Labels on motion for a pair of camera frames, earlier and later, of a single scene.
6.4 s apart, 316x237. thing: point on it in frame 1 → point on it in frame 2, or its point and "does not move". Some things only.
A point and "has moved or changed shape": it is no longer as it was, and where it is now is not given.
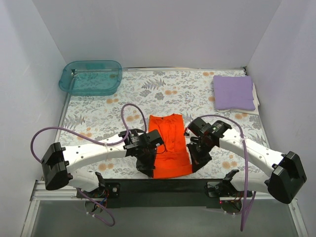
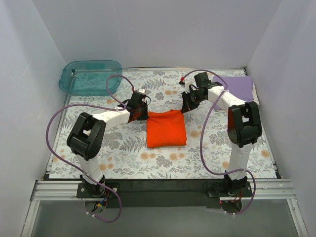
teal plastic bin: x=91 y=78 does not move
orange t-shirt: x=172 y=159 has moved or changed shape
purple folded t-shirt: x=233 y=93 does not move
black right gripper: x=198 y=155 → x=188 y=101
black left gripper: x=146 y=161 → x=141 y=112
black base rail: x=153 y=193 does not move
